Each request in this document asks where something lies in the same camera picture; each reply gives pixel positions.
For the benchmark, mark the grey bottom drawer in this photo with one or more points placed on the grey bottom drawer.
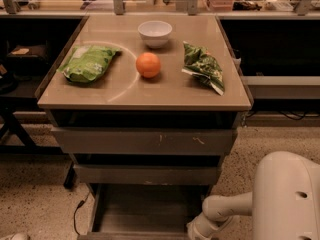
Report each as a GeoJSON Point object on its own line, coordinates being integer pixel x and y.
{"type": "Point", "coordinates": [143, 212]}

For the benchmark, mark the grey drawer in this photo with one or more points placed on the grey drawer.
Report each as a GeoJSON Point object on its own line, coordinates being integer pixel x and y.
{"type": "Point", "coordinates": [85, 140]}
{"type": "Point", "coordinates": [147, 175]}
{"type": "Point", "coordinates": [143, 212]}

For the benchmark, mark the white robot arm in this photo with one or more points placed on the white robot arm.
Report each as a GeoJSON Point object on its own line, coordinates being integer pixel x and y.
{"type": "Point", "coordinates": [284, 203]}

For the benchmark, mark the grey middle drawer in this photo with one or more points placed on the grey middle drawer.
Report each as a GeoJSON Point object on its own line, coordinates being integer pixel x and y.
{"type": "Point", "coordinates": [147, 175]}

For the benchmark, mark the grey drawer cabinet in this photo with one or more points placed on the grey drawer cabinet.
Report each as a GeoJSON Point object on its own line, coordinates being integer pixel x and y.
{"type": "Point", "coordinates": [172, 100]}

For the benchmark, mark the grey top drawer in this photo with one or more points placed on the grey top drawer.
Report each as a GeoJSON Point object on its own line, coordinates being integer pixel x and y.
{"type": "Point", "coordinates": [85, 140]}

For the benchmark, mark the dark green chip bag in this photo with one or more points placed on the dark green chip bag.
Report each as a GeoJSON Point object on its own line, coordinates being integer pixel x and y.
{"type": "Point", "coordinates": [199, 63]}

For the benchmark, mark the orange fruit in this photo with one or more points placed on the orange fruit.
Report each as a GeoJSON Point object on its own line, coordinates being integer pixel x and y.
{"type": "Point", "coordinates": [148, 65]}

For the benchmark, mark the white bowl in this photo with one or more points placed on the white bowl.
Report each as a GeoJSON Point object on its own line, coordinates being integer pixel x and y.
{"type": "Point", "coordinates": [155, 34]}

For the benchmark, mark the light green chip bag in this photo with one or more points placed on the light green chip bag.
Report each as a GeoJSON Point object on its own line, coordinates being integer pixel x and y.
{"type": "Point", "coordinates": [87, 63]}

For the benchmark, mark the black table frame left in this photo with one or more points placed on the black table frame left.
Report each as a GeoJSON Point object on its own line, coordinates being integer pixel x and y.
{"type": "Point", "coordinates": [12, 114]}

